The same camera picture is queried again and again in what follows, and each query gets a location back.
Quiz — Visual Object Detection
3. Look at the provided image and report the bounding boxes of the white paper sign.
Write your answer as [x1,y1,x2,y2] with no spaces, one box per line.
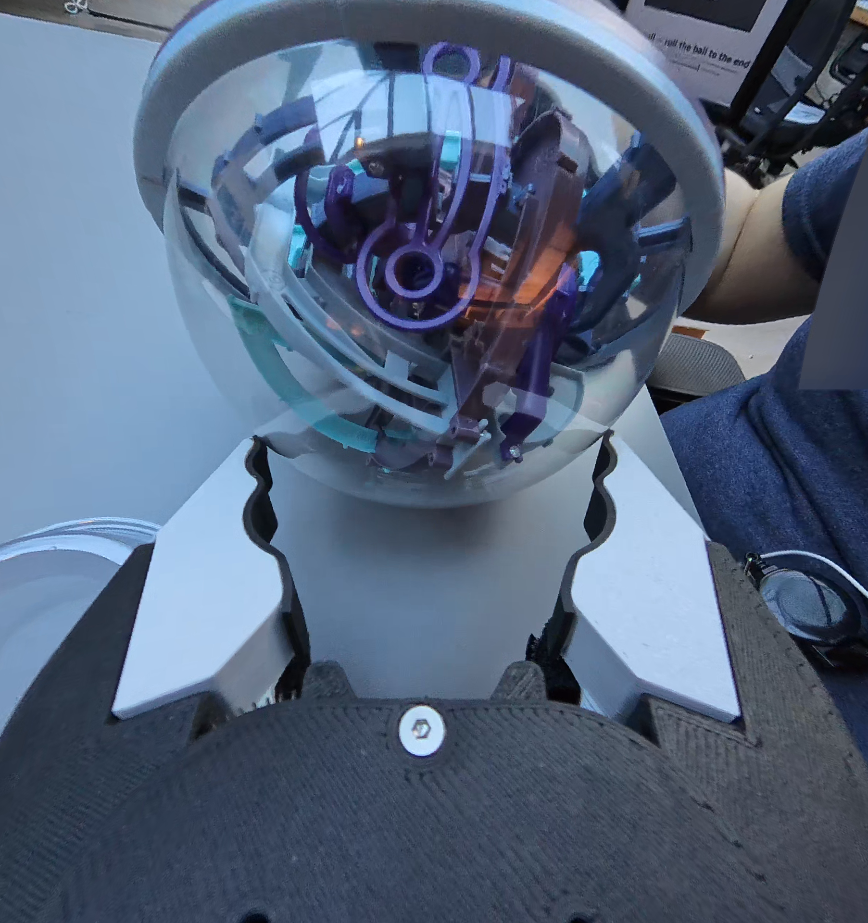
[625,0,782,106]

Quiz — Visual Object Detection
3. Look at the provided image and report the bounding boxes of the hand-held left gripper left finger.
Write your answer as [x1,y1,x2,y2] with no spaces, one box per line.
[111,411,314,721]

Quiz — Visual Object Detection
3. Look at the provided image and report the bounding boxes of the person in blue shirt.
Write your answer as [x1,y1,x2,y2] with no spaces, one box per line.
[661,128,868,819]

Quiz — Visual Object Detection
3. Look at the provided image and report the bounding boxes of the black metal stand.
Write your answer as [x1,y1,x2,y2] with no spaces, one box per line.
[728,0,862,125]

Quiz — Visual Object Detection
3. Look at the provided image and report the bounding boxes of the clear plastic ball stand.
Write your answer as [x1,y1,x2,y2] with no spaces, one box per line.
[0,515,162,790]

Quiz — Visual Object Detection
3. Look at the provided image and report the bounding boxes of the clear maze ball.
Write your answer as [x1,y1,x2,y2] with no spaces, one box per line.
[132,0,727,509]

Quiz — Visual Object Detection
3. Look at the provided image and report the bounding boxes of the white cable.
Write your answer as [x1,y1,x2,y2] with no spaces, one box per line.
[758,549,868,621]

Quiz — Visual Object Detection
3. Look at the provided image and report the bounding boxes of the black round device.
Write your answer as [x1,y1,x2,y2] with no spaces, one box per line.
[744,551,868,668]

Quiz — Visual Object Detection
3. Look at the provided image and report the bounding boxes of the person's right forearm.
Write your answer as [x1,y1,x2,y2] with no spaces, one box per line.
[685,172,826,325]

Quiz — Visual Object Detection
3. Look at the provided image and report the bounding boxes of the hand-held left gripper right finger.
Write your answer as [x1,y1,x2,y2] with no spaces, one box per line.
[526,386,742,724]

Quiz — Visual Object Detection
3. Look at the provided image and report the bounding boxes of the grey padded armrest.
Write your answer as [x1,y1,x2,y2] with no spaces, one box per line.
[649,335,749,399]

